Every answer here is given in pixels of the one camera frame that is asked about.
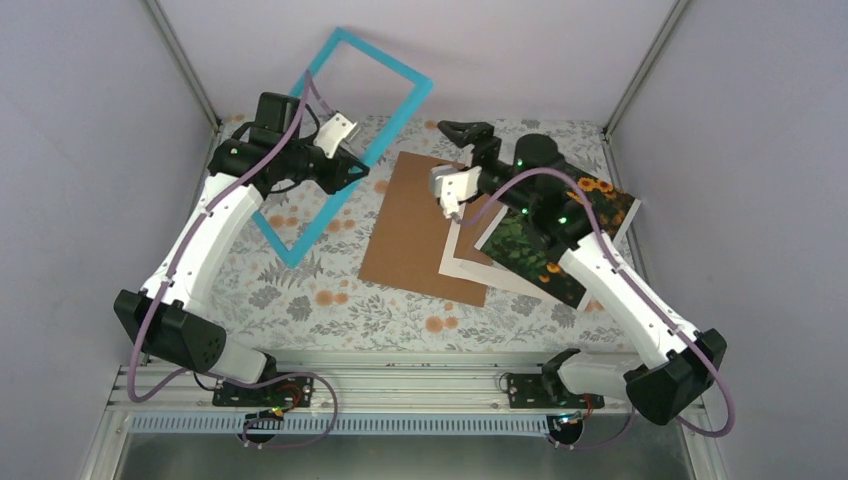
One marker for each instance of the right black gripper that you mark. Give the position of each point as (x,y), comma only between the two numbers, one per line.
(477,133)

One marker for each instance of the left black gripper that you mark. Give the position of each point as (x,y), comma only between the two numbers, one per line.
(336,180)

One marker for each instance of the teal wooden picture frame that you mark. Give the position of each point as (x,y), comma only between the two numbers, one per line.
(421,87)

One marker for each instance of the sunflower photo print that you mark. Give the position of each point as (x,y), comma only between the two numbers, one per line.
(530,255)

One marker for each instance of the white paper mat border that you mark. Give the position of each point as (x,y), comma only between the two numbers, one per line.
(461,259)

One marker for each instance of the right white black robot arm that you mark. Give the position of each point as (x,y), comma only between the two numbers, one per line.
(677,361)

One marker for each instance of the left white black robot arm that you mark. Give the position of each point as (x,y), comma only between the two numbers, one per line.
(167,316)

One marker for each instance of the brown backing board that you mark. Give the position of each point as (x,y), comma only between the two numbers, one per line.
(409,236)

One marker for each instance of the floral patterned table mat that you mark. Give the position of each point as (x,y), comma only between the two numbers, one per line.
(322,304)

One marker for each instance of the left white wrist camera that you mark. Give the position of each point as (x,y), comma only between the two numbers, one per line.
(333,132)

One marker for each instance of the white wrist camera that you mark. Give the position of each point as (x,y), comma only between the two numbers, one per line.
(454,187)
(333,132)

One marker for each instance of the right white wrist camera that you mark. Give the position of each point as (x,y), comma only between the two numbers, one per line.
(454,187)

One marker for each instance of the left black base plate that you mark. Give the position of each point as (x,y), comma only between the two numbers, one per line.
(294,392)

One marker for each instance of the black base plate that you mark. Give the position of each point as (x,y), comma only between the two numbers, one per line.
(527,391)
(294,392)

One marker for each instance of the left aluminium corner post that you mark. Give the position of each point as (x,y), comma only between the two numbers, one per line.
(169,37)

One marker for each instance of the aluminium corner post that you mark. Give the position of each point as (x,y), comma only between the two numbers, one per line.
(169,37)
(652,55)

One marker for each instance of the right aluminium corner post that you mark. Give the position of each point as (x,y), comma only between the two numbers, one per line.
(652,55)

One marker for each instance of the aluminium rail base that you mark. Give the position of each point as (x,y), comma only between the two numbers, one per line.
(606,443)

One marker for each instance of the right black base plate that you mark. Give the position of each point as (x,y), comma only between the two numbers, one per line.
(527,391)

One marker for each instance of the slotted grey cable duct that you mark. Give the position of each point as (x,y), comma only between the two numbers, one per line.
(343,424)

